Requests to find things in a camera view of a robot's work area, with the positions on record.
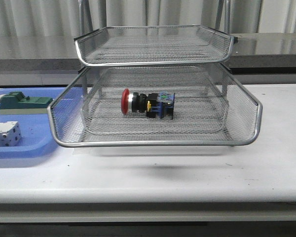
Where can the red emergency stop button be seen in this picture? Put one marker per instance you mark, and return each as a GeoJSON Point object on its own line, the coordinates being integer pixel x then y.
{"type": "Point", "coordinates": [153, 105]}

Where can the silver mesh tray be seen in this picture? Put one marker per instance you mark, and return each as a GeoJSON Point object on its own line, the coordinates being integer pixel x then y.
{"type": "Point", "coordinates": [153, 45]}
{"type": "Point", "coordinates": [209, 81]}
{"type": "Point", "coordinates": [191, 116]}

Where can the blue plastic tray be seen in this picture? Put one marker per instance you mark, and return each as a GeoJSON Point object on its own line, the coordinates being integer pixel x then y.
{"type": "Point", "coordinates": [36, 138]}

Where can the dark grey rear counter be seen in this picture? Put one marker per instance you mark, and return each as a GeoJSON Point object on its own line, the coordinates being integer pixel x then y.
{"type": "Point", "coordinates": [255, 53]}

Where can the white circuit breaker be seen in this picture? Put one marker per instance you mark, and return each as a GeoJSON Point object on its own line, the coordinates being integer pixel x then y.
{"type": "Point", "coordinates": [10, 133]}

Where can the silver metal rack frame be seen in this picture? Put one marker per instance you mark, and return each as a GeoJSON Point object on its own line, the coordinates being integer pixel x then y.
{"type": "Point", "coordinates": [155, 85]}

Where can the green and beige switch block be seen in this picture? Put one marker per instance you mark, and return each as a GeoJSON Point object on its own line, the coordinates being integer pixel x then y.
{"type": "Point", "coordinates": [17, 103]}

